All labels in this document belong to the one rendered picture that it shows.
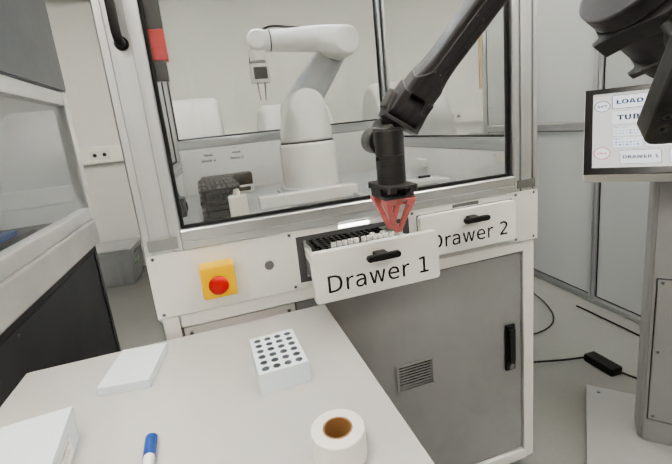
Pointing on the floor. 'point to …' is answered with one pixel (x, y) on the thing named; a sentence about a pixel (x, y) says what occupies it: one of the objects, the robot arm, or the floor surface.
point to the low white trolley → (221, 401)
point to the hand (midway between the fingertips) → (394, 226)
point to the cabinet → (435, 350)
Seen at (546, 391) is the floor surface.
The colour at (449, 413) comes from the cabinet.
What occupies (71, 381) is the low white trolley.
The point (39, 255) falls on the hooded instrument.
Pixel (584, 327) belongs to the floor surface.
